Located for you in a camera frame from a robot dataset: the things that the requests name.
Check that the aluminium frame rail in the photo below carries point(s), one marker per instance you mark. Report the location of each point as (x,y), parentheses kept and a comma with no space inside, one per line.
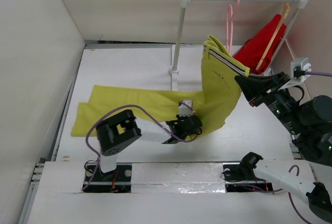
(31,194)

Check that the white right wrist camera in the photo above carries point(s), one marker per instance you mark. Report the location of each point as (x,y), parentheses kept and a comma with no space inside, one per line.
(298,69)

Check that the wooden hanger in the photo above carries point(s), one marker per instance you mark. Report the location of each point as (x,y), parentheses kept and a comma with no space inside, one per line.
(283,13)

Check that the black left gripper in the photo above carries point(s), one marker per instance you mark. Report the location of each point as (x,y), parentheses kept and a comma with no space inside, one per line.
(180,118)

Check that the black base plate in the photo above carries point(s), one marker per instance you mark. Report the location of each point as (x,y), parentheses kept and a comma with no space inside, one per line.
(235,181)
(116,181)

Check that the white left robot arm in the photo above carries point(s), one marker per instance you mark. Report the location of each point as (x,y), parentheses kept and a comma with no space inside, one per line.
(121,130)

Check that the red shorts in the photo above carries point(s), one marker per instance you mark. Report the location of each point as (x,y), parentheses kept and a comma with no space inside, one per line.
(250,53)

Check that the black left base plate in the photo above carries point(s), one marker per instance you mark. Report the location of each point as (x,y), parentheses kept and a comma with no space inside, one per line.
(116,181)

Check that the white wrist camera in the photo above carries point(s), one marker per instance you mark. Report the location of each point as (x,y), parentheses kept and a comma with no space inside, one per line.
(185,108)
(298,69)

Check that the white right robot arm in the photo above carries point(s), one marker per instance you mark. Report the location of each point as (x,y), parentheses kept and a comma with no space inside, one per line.
(310,122)

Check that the yellow-green trousers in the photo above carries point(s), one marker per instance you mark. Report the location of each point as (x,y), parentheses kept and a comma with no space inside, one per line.
(213,104)

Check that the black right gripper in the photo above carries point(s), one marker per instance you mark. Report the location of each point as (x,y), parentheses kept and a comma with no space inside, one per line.
(256,86)

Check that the pink plastic hanger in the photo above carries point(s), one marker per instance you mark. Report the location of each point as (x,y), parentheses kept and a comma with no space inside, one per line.
(230,13)

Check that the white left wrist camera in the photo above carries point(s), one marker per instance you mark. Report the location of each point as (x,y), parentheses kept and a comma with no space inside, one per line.
(185,108)

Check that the white clothes rack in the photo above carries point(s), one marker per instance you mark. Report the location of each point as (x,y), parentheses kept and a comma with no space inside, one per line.
(174,70)

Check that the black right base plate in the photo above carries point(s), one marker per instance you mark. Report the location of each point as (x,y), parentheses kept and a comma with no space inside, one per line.
(235,181)

